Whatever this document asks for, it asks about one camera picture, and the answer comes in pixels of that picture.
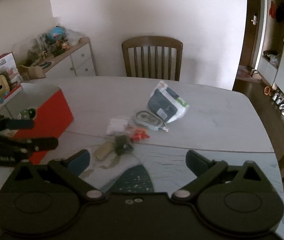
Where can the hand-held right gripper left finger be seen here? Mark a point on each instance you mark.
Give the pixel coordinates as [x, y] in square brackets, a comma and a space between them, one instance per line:
[79, 160]

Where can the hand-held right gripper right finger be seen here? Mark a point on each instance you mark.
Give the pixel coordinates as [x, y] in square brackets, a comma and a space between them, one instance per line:
[197, 162]

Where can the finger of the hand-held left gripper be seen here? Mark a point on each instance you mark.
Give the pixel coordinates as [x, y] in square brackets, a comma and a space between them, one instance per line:
[44, 143]
[19, 124]

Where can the red cardboard box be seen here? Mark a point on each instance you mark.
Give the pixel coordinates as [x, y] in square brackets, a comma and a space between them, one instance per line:
[49, 120]

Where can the dark bundle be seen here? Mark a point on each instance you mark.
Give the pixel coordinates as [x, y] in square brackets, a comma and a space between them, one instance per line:
[122, 145]

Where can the white tissue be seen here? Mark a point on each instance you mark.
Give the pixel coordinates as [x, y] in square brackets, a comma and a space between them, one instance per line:
[117, 125]

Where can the red wrapper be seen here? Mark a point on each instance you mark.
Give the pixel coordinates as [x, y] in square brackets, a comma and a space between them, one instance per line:
[139, 134]

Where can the oval grey tin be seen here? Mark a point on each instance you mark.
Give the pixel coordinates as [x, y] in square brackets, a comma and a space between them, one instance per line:
[148, 118]

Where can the white plastic bag with grey pouch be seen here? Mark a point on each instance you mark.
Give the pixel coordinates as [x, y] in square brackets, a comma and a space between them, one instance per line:
[165, 103]

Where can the brown cardboard tray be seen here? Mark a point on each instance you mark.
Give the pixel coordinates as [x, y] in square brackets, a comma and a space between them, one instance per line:
[35, 70]

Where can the dark teal round placemat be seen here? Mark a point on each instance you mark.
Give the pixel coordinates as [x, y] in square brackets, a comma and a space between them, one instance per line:
[134, 180]

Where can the red and white food bag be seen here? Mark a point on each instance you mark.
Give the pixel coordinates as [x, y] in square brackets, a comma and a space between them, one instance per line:
[6, 66]

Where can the clear plastic container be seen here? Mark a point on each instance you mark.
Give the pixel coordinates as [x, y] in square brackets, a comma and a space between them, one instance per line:
[28, 48]

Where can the white sideboard with wooden top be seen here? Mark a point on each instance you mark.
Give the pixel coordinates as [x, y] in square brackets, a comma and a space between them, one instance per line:
[79, 60]

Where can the blue globe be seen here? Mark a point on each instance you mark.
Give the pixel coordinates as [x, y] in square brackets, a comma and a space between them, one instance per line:
[56, 33]

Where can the orange slippers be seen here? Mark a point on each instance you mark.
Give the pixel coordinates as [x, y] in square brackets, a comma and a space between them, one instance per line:
[267, 90]

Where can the patterned doormat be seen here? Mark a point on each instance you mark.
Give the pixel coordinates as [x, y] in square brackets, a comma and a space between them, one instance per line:
[248, 73]

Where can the row of pale shoes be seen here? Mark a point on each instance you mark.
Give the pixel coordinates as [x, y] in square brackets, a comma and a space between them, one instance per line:
[283, 105]

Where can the brown wooden door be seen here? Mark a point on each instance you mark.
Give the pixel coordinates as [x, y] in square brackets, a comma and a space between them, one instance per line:
[250, 30]

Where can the red hanging cloth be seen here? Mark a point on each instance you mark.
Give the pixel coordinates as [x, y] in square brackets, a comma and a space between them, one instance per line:
[272, 8]

